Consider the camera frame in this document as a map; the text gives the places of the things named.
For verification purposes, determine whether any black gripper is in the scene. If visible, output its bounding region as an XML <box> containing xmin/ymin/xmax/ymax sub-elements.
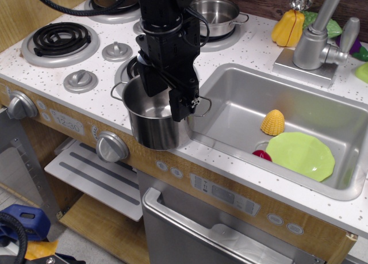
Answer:
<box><xmin>136</xmin><ymin>14</ymin><xmax>200</xmax><ymax>122</ymax></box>

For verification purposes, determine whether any tall steel pot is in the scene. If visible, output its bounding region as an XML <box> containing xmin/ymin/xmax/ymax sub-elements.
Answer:
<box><xmin>110</xmin><ymin>75</ymin><xmax>212</xmax><ymax>151</ymax></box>

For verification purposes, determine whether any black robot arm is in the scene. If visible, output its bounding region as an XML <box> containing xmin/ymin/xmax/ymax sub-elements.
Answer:
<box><xmin>136</xmin><ymin>0</ymin><xmax>200</xmax><ymax>122</ymax></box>

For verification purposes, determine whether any front right burner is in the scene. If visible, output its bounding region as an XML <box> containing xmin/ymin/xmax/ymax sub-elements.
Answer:
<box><xmin>114</xmin><ymin>57</ymin><xmax>139</xmax><ymax>84</ymax></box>

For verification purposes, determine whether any grey top knob rear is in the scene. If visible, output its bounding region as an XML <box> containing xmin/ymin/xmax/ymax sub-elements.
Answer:
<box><xmin>102</xmin><ymin>41</ymin><xmax>133</xmax><ymax>62</ymax></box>

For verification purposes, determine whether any grey knob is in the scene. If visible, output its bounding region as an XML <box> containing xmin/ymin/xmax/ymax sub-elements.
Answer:
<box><xmin>63</xmin><ymin>70</ymin><xmax>98</xmax><ymax>94</ymax></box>
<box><xmin>102</xmin><ymin>41</ymin><xmax>133</xmax><ymax>62</ymax></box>

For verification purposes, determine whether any back right burner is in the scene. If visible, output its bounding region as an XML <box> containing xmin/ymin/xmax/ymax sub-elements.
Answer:
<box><xmin>201</xmin><ymin>26</ymin><xmax>243</xmax><ymax>52</ymax></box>

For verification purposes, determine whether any silver oven knob right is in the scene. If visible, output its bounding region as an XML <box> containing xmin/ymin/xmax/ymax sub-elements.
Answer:
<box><xmin>96</xmin><ymin>131</ymin><xmax>129</xmax><ymax>163</ymax></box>

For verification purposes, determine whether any silver oven knob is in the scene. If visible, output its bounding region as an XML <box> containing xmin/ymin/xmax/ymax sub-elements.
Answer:
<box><xmin>96</xmin><ymin>131</ymin><xmax>129</xmax><ymax>163</ymax></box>
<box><xmin>7</xmin><ymin>91</ymin><xmax>38</xmax><ymax>120</ymax></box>

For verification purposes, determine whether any grey top knob front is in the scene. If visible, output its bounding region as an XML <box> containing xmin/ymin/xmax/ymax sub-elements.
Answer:
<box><xmin>63</xmin><ymin>70</ymin><xmax>98</xmax><ymax>94</ymax></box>

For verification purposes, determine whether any wide steel saucepan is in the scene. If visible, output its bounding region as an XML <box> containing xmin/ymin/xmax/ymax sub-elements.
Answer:
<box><xmin>190</xmin><ymin>0</ymin><xmax>249</xmax><ymax>38</ymax></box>

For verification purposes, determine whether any digital clock panel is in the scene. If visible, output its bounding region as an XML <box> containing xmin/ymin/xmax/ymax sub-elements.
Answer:
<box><xmin>50</xmin><ymin>109</ymin><xmax>85</xmax><ymax>136</ymax></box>

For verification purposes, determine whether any white oven rack shelf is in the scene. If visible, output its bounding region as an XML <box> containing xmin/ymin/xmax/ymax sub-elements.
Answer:
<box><xmin>45</xmin><ymin>140</ymin><xmax>143</xmax><ymax>221</ymax></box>

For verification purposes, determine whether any yellow toy corn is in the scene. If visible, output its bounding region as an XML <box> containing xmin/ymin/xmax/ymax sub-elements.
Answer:
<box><xmin>260</xmin><ymin>109</ymin><xmax>285</xmax><ymax>136</ymax></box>

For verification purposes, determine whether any red toy item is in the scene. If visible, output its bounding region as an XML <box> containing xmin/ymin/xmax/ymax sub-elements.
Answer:
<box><xmin>252</xmin><ymin>150</ymin><xmax>273</xmax><ymax>162</ymax></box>

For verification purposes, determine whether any back left burner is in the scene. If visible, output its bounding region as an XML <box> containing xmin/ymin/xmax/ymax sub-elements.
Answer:
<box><xmin>84</xmin><ymin>0</ymin><xmax>141</xmax><ymax>25</ymax></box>

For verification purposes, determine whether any front left coil burner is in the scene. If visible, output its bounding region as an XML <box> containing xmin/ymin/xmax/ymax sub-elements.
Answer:
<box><xmin>21</xmin><ymin>22</ymin><xmax>99</xmax><ymax>68</ymax></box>

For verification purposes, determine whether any yellow toy pepper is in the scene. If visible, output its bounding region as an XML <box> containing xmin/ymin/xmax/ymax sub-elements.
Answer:
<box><xmin>271</xmin><ymin>9</ymin><xmax>305</xmax><ymax>47</ymax></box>

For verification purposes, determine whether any silver dishwasher door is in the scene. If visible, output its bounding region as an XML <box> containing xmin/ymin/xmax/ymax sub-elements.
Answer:
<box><xmin>137</xmin><ymin>171</ymin><xmax>325</xmax><ymax>263</ymax></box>

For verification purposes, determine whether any silver toy faucet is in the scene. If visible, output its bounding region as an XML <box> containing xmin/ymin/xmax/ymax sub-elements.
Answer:
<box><xmin>273</xmin><ymin>0</ymin><xmax>360</xmax><ymax>88</ymax></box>

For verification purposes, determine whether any green plastic plate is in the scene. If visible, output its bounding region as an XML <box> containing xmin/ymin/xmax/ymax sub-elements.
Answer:
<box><xmin>266</xmin><ymin>132</ymin><xmax>335</xmax><ymax>182</ymax></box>

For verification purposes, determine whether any silver oven knob left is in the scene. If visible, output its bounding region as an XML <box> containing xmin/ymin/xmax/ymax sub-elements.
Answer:
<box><xmin>7</xmin><ymin>91</ymin><xmax>38</xmax><ymax>120</ymax></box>

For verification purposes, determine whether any grey toy sink basin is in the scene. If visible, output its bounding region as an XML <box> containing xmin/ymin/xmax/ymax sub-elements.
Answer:
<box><xmin>189</xmin><ymin>64</ymin><xmax>367</xmax><ymax>201</ymax></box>

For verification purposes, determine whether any grey open oven door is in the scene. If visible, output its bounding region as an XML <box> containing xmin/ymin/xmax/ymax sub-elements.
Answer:
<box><xmin>0</xmin><ymin>108</ymin><xmax>62</xmax><ymax>242</ymax></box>

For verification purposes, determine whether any green toy vegetable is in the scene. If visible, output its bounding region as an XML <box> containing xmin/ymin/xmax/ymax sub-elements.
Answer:
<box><xmin>301</xmin><ymin>11</ymin><xmax>343</xmax><ymax>38</ymax></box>

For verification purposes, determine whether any purple toy eggplant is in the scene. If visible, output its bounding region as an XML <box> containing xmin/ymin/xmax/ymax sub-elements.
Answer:
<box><xmin>349</xmin><ymin>38</ymin><xmax>367</xmax><ymax>62</ymax></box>

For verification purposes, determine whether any light green toy piece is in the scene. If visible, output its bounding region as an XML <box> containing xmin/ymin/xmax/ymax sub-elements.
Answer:
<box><xmin>355</xmin><ymin>63</ymin><xmax>368</xmax><ymax>83</ymax></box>

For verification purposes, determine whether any yellow cloth scrap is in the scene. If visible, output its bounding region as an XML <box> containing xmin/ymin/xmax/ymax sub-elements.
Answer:
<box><xmin>25</xmin><ymin>240</ymin><xmax>59</xmax><ymax>261</ymax></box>

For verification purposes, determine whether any black braided cable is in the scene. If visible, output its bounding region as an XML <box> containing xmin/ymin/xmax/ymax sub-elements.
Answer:
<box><xmin>0</xmin><ymin>212</ymin><xmax>29</xmax><ymax>264</ymax></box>

